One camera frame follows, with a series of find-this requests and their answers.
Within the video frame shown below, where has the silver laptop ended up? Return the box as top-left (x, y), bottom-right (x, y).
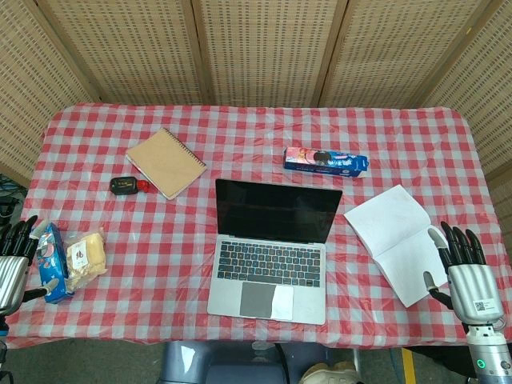
top-left (206, 178), bottom-right (344, 326)

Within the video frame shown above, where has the small blue cookie box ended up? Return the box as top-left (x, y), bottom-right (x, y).
top-left (35, 222), bottom-right (75, 304)

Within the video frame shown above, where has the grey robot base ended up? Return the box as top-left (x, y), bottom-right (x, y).
top-left (158, 340), bottom-right (333, 384)

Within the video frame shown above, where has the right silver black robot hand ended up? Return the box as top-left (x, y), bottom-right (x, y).
top-left (422, 221), bottom-right (503, 325)

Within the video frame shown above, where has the yellow snack bag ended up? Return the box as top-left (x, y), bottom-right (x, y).
top-left (64, 226), bottom-right (109, 292)

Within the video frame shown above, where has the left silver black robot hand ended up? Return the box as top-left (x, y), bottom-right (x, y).
top-left (0, 215), bottom-right (60, 317)

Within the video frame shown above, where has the brown spiral notebook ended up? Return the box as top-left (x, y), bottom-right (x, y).
top-left (125, 127), bottom-right (208, 202)

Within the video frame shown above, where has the open white notebook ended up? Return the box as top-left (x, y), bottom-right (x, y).
top-left (343, 184), bottom-right (450, 309)

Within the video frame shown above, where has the red white checkered tablecloth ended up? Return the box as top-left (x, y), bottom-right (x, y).
top-left (6, 102), bottom-right (502, 350)

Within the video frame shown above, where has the white shoe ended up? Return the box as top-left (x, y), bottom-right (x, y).
top-left (299, 360), bottom-right (359, 384)

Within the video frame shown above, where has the black red small device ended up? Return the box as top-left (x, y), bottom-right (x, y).
top-left (110, 177), bottom-right (152, 196)

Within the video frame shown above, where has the long blue cookie box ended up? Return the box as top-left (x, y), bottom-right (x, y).
top-left (282, 146), bottom-right (370, 179)

